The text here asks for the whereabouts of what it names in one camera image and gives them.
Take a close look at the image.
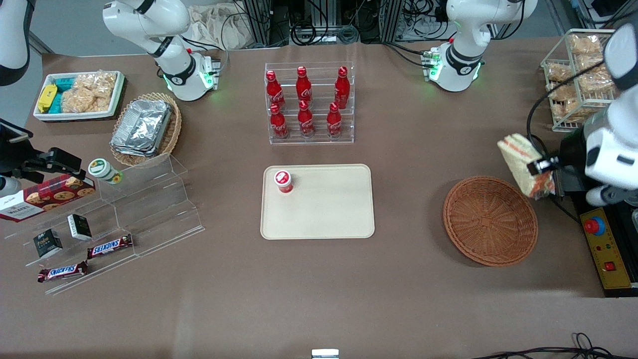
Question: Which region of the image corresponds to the white rectangular snack bin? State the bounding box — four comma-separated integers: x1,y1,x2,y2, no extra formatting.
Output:
33,70,126,122

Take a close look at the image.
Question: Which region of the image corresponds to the clear bag of fried snacks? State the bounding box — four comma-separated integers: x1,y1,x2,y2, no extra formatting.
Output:
549,82,600,123
547,63,574,83
570,35,605,56
578,55,617,94

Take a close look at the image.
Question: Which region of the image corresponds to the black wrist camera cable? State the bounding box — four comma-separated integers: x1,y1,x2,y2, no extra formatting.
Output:
526,47,612,159

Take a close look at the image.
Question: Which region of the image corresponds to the beige cloth bag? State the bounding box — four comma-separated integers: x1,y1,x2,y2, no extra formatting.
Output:
187,4,260,50

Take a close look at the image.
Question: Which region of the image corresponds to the green white yogurt cup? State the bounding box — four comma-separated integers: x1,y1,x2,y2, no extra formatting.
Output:
88,158,124,185

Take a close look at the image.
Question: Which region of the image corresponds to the clear acrylic bottle rack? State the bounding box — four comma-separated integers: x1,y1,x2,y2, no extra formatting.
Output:
264,61,355,146

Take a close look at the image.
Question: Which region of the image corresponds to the oval light wicker basket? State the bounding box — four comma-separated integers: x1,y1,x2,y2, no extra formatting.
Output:
110,92,182,168

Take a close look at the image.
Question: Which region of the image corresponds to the red tartan cookie box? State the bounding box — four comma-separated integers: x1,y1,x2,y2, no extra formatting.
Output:
0,174,96,223

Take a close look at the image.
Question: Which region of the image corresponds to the red cola bottle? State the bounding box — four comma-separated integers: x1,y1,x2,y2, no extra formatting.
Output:
296,66,313,104
298,100,316,139
334,66,351,109
270,103,290,140
266,70,286,110
326,102,343,139

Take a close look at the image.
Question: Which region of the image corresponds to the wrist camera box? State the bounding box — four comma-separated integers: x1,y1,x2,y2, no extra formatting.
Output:
586,183,625,208
0,176,23,198

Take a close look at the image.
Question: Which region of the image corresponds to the white wire basket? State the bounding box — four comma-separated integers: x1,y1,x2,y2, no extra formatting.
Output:
540,28,620,133

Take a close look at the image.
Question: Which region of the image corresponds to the black machine with yellow panel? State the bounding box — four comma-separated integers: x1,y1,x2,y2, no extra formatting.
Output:
553,140,638,299

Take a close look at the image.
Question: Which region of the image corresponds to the black floor cable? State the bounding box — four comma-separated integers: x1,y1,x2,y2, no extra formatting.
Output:
471,333,638,359

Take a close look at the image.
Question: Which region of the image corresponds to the coiled black cable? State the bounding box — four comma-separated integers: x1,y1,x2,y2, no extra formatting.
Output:
291,20,320,46

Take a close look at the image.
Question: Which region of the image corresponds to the black left arm base cable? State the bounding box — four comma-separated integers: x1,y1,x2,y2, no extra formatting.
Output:
381,41,430,68

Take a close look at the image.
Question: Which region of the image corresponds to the beige plastic serving tray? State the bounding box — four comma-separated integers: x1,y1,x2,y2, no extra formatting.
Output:
260,164,376,240

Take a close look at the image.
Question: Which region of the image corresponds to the clear acrylic tiered stand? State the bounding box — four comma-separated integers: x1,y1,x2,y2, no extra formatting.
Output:
4,153,205,296

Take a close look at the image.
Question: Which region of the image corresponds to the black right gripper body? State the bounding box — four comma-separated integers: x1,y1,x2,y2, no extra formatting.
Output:
0,119,45,184

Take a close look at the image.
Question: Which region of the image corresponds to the round brown wicker basket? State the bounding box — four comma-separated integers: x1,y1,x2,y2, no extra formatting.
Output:
443,176,539,268

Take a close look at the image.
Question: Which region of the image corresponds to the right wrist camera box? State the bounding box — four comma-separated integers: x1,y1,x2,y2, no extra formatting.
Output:
0,176,23,198

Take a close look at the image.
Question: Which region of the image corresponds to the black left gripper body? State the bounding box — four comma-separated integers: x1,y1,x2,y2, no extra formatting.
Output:
557,131,592,173

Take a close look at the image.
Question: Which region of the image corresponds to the brown Snickers bar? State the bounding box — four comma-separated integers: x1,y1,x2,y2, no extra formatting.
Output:
37,261,89,284
87,234,134,260

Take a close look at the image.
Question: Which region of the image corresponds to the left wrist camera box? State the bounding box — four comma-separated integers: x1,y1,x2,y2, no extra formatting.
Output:
586,183,625,208

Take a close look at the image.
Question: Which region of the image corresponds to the stack of foil containers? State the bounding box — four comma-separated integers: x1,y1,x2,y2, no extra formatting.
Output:
111,99,173,158

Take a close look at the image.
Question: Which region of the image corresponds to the triangular sandwich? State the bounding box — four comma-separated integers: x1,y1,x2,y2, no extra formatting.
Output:
497,133,556,200

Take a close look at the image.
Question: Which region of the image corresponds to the small black carton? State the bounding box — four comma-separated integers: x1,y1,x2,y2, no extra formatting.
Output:
33,228,64,259
67,213,93,241

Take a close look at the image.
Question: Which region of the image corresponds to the red lidded small cup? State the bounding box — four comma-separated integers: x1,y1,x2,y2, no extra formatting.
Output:
273,170,294,194

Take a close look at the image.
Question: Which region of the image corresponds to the yellow snack packet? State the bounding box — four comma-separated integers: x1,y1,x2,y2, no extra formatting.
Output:
37,84,59,114

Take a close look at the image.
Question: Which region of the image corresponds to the thin right arm base cable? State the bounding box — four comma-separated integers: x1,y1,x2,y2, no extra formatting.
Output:
180,35,230,75

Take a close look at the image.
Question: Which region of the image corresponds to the aluminium frame post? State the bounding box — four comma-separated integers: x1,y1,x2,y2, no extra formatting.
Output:
380,0,405,43
243,0,273,48

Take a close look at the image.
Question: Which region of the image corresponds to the clear bag of crackers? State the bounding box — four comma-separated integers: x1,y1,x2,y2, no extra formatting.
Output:
61,70,118,114

